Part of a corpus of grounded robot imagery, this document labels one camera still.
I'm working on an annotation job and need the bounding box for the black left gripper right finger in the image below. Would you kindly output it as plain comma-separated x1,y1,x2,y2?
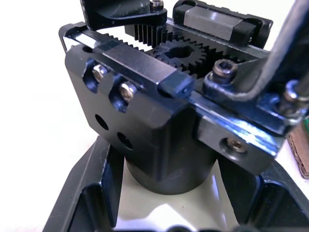
218,159,309,232

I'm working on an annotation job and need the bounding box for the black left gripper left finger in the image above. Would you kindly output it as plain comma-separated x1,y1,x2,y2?
42,138,125,232

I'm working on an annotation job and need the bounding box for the black gripper body workpiece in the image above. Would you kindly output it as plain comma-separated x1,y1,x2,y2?
57,0,290,195

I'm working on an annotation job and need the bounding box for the black finger piece grey edge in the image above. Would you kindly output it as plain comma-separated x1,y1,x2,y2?
202,0,309,128

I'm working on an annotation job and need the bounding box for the brown cardboard piece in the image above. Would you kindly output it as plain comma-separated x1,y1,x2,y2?
288,124,309,180

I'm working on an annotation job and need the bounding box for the dark hex socket screw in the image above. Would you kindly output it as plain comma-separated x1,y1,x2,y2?
212,59,238,84

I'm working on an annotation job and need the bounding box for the small silver socket screw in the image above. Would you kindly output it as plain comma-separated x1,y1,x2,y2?
149,0,165,12

